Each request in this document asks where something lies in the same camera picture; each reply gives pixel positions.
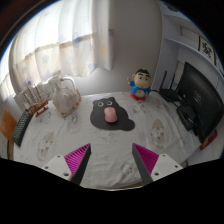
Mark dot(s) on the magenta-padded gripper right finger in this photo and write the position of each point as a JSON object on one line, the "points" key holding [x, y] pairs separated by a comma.
{"points": [[146, 159]]}

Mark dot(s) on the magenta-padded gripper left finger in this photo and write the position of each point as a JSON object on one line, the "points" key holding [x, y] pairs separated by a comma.
{"points": [[77, 159]]}

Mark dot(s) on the pink computer mouse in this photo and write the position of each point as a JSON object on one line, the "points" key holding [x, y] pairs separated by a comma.
{"points": [[110, 115]]}

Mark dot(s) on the black cat-shaped mouse pad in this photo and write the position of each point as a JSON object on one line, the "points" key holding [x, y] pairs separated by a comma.
{"points": [[123, 121]]}

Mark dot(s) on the white printed tablecloth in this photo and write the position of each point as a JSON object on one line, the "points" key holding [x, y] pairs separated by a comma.
{"points": [[110, 146]]}

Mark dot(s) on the small black box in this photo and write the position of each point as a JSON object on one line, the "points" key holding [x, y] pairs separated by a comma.
{"points": [[186, 116]]}

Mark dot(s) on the large white conch shell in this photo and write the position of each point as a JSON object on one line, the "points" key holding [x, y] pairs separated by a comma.
{"points": [[66, 100]]}

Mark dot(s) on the black keyboard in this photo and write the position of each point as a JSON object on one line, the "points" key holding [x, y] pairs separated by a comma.
{"points": [[22, 128]]}

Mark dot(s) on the wooden model sailing ship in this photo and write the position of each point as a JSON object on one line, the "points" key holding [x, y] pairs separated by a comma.
{"points": [[38, 106]]}

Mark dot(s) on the red booklet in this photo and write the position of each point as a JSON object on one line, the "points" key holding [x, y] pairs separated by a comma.
{"points": [[209, 139]]}

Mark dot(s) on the black router with antennas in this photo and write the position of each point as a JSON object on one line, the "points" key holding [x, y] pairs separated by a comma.
{"points": [[170, 95]]}

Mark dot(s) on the cartoon boy figurine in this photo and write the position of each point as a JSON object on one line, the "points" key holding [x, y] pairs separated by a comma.
{"points": [[140, 85]]}

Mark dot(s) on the orange wooden chair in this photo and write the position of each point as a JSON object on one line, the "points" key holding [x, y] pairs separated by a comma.
{"points": [[7, 125]]}

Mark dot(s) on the black monitor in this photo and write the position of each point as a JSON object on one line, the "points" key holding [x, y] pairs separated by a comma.
{"points": [[200, 96]]}

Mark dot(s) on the white star-print curtain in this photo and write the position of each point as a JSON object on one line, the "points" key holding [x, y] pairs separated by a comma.
{"points": [[60, 40]]}

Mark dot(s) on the white shelf unit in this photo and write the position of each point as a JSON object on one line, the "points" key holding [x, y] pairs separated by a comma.
{"points": [[186, 43]]}

